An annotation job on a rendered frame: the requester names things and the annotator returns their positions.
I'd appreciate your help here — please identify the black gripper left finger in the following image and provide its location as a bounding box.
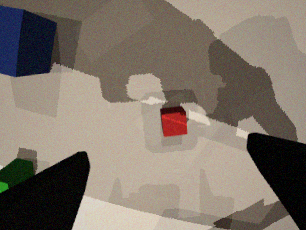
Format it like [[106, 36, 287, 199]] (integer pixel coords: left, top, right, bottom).
[[0, 151, 90, 230]]

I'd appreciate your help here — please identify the dark blue block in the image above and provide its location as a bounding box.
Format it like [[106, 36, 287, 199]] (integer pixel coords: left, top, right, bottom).
[[0, 6, 57, 78]]

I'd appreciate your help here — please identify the red block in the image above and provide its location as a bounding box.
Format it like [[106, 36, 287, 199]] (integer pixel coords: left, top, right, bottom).
[[160, 106, 188, 138]]

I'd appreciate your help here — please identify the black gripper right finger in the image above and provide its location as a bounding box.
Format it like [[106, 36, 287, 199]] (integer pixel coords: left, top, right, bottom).
[[246, 132, 306, 230]]

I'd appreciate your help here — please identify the green block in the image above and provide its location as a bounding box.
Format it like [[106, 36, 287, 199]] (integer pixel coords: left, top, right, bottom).
[[7, 158, 33, 182], [0, 167, 23, 192]]

